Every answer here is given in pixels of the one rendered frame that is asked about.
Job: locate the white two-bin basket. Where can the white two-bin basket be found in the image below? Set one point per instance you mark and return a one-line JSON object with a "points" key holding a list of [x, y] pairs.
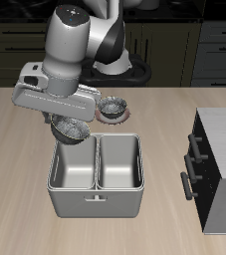
{"points": [[96, 176]]}

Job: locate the dark kitchen cupboards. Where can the dark kitchen cupboards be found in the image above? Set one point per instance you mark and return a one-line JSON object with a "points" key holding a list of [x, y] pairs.
{"points": [[184, 50]]}

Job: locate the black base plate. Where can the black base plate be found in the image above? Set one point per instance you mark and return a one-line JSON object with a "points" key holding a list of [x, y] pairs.
{"points": [[141, 71]]}

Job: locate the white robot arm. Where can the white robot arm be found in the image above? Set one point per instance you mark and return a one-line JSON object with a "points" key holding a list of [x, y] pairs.
{"points": [[68, 43]]}

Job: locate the grey speckled bowl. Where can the grey speckled bowl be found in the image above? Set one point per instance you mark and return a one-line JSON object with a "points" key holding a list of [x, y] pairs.
{"points": [[112, 107], [69, 131]]}

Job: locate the dark cabinet with drawers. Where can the dark cabinet with drawers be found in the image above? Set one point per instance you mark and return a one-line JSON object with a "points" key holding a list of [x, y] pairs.
{"points": [[214, 169]]}

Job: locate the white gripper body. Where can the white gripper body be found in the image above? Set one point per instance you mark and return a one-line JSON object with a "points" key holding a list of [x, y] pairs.
{"points": [[56, 103]]}

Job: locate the pink round plate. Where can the pink round plate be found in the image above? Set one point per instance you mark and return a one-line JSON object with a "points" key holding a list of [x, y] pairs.
{"points": [[124, 116]]}

